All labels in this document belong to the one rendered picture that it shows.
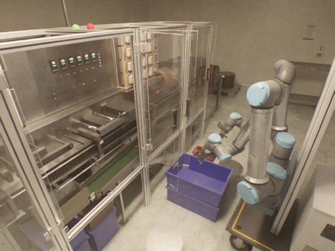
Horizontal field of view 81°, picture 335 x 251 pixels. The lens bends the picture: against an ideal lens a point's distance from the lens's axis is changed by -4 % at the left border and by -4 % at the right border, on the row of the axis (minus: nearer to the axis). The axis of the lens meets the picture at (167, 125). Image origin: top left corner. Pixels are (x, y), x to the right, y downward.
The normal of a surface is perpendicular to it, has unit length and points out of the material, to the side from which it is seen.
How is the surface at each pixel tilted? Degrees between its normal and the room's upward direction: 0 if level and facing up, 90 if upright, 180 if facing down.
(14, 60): 90
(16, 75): 90
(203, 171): 90
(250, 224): 0
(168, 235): 0
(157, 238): 0
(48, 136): 90
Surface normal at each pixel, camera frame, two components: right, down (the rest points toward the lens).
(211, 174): -0.52, 0.42
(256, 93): -0.87, 0.12
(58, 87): 0.86, 0.25
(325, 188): 0.00, -0.87
